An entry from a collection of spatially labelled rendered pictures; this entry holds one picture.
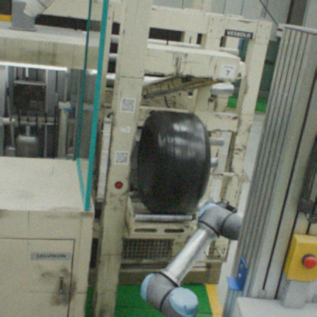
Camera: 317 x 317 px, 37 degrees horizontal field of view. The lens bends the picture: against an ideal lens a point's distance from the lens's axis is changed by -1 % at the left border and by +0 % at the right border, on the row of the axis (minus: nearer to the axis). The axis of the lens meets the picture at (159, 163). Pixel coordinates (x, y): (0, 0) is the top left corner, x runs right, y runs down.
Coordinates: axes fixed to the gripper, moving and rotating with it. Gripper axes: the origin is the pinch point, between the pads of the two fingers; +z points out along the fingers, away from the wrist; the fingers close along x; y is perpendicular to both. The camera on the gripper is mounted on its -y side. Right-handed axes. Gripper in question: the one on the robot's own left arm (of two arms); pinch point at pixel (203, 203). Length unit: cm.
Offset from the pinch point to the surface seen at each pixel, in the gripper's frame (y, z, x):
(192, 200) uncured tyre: 4.8, 3.2, 6.5
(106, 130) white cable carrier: 35, 52, 20
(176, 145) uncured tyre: 32.9, 17.6, 3.7
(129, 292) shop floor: -114, 46, 11
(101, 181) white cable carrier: 8, 48, 29
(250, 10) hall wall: -255, 423, -827
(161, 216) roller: -10.6, 17.2, 14.3
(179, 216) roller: -12.5, 10.4, 6.8
